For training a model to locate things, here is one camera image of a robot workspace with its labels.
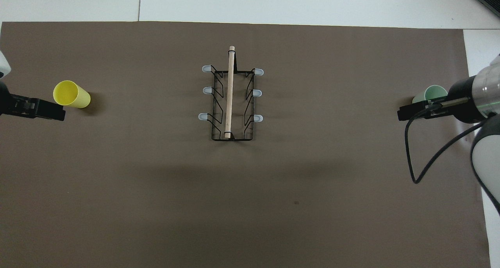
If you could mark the brown table mat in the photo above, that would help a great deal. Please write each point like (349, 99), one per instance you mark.
(156, 182)

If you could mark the yellow plastic cup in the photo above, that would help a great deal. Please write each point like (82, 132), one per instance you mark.
(76, 96)

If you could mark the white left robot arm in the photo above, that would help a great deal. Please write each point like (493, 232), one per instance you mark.
(3, 66)

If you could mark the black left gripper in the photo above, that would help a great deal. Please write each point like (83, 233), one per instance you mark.
(4, 102)

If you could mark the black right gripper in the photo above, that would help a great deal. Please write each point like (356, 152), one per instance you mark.
(465, 112)

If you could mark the pale green plastic cup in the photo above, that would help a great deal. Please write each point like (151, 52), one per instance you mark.
(433, 92)

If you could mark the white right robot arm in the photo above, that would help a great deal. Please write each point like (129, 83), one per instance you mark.
(488, 84)

